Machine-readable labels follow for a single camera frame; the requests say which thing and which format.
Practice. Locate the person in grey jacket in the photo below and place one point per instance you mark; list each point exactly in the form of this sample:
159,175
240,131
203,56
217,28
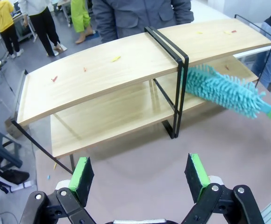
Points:
135,16

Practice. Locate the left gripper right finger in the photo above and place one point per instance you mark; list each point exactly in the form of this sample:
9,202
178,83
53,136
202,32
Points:
195,177

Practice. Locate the two-tier wood metal shelf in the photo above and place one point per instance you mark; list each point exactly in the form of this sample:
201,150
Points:
208,44
102,77

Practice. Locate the grey plastic stool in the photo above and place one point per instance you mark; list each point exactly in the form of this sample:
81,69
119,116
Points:
0,144

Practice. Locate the bystander white top black trousers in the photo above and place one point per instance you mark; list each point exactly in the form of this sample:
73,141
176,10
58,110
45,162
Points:
42,23

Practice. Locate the white bar with black marks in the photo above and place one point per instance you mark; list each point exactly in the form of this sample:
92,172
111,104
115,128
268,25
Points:
21,186

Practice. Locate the bystander in yellow hoodie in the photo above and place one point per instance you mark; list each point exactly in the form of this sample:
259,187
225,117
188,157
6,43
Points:
2,16

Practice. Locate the black bag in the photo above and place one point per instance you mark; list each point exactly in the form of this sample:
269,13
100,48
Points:
11,177

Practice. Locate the brown cardboard box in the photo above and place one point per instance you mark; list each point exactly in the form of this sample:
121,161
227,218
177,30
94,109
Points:
10,127

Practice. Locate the grey office desk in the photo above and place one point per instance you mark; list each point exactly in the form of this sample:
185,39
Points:
25,30

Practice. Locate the bystander in dark top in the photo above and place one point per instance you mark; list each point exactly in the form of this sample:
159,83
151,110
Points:
264,46

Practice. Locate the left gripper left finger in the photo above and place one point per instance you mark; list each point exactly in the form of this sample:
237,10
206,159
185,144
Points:
83,182

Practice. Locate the long teal microfiber duster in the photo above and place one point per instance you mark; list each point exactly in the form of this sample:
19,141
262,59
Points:
219,91

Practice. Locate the bystander in lime green trousers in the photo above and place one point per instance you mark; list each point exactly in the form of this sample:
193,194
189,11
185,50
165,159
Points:
79,16

